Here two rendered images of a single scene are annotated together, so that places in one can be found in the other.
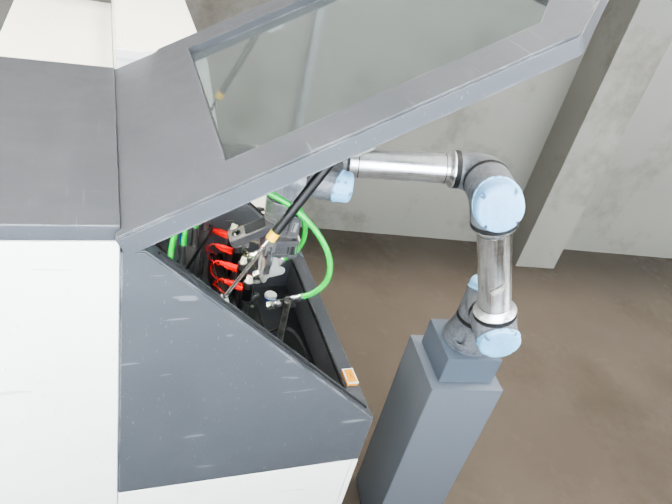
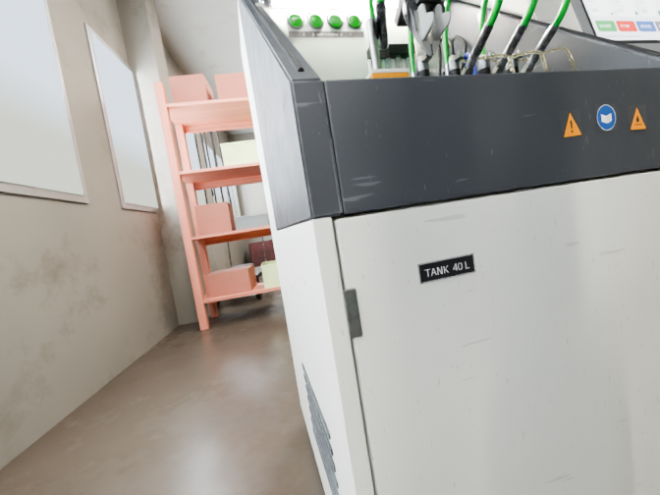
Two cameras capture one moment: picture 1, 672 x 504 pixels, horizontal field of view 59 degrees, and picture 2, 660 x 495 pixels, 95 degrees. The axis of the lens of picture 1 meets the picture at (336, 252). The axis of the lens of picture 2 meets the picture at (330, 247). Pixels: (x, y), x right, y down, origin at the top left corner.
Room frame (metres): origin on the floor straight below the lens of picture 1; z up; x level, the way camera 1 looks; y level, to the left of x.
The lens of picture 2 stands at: (1.08, -0.53, 0.78)
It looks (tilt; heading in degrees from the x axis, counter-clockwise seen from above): 4 degrees down; 102
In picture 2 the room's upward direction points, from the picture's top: 9 degrees counter-clockwise
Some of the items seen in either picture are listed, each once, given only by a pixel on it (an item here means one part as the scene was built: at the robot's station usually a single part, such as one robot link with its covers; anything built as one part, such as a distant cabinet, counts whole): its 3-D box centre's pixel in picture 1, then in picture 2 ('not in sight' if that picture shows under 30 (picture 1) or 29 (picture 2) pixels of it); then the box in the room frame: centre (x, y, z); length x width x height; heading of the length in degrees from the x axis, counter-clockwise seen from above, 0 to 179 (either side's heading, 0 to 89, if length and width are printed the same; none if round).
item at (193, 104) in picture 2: not in sight; (307, 192); (0.26, 2.62, 1.18); 2.52 x 0.68 x 2.36; 18
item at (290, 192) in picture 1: (287, 176); not in sight; (1.22, 0.15, 1.41); 0.09 x 0.08 x 0.11; 99
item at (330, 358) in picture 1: (319, 341); (527, 133); (1.30, -0.02, 0.87); 0.62 x 0.04 x 0.16; 26
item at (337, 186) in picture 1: (328, 180); not in sight; (1.25, 0.06, 1.41); 0.11 x 0.11 x 0.08; 9
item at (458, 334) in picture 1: (471, 326); not in sight; (1.44, -0.46, 0.95); 0.15 x 0.15 x 0.10
